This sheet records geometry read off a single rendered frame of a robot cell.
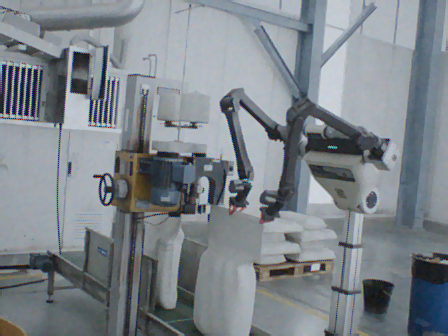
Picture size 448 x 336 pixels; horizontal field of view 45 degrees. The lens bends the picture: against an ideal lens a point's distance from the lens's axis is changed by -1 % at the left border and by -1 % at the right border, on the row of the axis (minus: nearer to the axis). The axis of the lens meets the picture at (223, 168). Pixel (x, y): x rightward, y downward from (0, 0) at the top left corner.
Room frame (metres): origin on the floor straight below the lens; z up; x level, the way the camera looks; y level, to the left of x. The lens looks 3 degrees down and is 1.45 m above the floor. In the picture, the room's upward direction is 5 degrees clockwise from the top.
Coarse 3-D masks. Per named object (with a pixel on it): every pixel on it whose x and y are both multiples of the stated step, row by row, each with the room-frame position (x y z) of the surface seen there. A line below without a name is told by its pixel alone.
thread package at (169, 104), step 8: (160, 96) 3.09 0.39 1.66; (168, 96) 3.06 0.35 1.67; (176, 96) 3.07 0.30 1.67; (160, 104) 3.08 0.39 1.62; (168, 104) 3.05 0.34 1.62; (176, 104) 3.07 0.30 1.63; (160, 112) 3.07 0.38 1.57; (168, 112) 3.05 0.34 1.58; (176, 112) 3.07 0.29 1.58; (168, 120) 3.06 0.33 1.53; (176, 120) 3.07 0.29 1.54
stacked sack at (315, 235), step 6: (288, 234) 6.15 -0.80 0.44; (294, 234) 6.10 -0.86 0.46; (300, 234) 6.04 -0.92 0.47; (306, 234) 6.04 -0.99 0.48; (312, 234) 6.09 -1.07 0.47; (318, 234) 6.16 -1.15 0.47; (324, 234) 6.23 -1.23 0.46; (330, 234) 6.29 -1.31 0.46; (294, 240) 6.08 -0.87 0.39; (300, 240) 6.01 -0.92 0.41; (306, 240) 6.03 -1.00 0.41; (312, 240) 6.10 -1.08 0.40; (318, 240) 6.18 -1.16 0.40; (324, 240) 6.28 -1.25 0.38
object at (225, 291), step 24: (216, 216) 3.03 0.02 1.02; (240, 216) 2.81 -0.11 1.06; (216, 240) 3.01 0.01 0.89; (240, 240) 2.79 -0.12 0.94; (216, 264) 2.84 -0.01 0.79; (240, 264) 2.73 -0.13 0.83; (216, 288) 2.81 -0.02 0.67; (240, 288) 2.71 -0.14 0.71; (216, 312) 2.79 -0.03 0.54; (240, 312) 2.72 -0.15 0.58
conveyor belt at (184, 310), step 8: (64, 256) 4.39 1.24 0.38; (72, 256) 4.41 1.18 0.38; (80, 256) 4.44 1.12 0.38; (80, 264) 4.18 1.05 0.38; (176, 304) 3.39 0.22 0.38; (184, 304) 3.40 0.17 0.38; (192, 304) 3.42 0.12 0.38; (160, 312) 3.20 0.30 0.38; (168, 312) 3.22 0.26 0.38; (176, 312) 3.23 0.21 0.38; (184, 312) 3.25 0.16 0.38; (192, 312) 3.26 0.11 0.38; (168, 320) 3.08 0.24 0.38; (176, 320) 3.09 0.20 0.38; (184, 320) 3.10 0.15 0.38; (192, 320) 3.11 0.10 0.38; (176, 328) 2.96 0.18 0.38; (184, 328) 2.97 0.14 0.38; (192, 328) 2.98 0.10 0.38
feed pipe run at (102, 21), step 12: (120, 0) 5.21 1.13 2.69; (132, 0) 5.20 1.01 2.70; (144, 0) 5.29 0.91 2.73; (96, 12) 5.15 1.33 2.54; (108, 12) 5.16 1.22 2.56; (120, 12) 5.18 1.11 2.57; (132, 12) 5.23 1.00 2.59; (96, 24) 5.19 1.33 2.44; (108, 24) 5.22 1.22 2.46; (120, 24) 5.26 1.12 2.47
